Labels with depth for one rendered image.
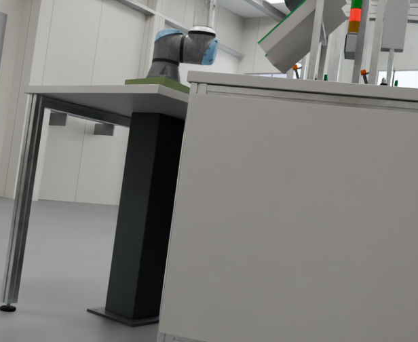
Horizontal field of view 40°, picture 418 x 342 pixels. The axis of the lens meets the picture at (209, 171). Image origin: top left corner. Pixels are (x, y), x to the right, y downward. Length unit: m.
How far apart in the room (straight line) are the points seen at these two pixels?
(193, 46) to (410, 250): 1.32
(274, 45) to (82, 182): 9.66
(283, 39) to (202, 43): 0.66
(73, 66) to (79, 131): 1.21
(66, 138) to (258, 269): 9.63
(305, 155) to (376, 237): 0.26
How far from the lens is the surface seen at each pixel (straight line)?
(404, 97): 1.47
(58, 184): 10.91
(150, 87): 1.83
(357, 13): 2.48
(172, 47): 2.40
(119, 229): 2.38
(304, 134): 1.45
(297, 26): 1.79
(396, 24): 3.33
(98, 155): 11.47
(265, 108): 1.48
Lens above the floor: 0.55
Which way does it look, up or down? 2 degrees up
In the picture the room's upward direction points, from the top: 7 degrees clockwise
